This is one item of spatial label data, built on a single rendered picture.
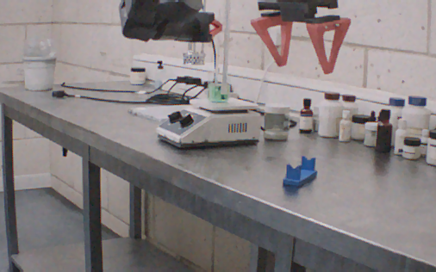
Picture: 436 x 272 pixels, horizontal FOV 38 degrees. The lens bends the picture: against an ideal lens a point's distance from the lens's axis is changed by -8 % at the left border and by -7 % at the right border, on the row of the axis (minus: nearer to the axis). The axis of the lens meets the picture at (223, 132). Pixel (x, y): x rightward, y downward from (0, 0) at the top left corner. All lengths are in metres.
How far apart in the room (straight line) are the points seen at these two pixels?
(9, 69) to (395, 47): 2.54
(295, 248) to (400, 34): 0.81
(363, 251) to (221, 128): 0.64
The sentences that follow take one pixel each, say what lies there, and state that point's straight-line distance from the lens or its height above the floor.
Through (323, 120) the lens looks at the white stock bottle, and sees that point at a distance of 1.65.
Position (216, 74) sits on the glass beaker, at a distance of 1.48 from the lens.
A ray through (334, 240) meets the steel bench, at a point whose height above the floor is 0.73.
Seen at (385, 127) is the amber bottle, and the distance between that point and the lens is 1.51.
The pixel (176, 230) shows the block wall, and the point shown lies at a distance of 2.68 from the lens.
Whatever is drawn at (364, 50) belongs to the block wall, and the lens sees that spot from 1.81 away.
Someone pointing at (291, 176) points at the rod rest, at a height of 0.76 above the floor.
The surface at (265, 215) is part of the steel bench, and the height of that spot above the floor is 0.73.
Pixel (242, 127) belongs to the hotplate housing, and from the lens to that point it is 1.49.
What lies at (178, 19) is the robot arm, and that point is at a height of 1.03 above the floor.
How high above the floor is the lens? 1.04
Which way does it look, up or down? 10 degrees down
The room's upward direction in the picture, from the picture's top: 2 degrees clockwise
